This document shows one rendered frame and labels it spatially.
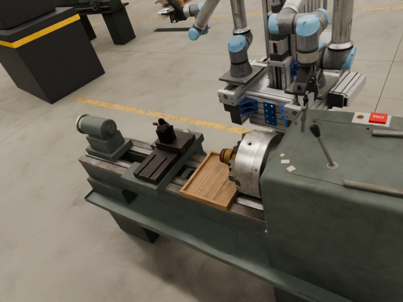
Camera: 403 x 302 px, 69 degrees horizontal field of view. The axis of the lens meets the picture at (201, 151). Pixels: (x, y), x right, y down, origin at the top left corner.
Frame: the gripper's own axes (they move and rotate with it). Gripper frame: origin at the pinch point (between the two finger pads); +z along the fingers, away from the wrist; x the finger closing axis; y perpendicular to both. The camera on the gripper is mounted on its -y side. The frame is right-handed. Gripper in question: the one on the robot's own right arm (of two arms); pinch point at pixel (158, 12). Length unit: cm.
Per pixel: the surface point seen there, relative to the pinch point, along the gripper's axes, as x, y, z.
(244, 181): -111, 32, -80
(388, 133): -91, 19, -134
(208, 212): -111, 67, -54
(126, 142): -71, 57, 20
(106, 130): -77, 38, 23
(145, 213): -107, 90, 2
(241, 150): -101, 23, -78
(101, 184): -97, 78, 40
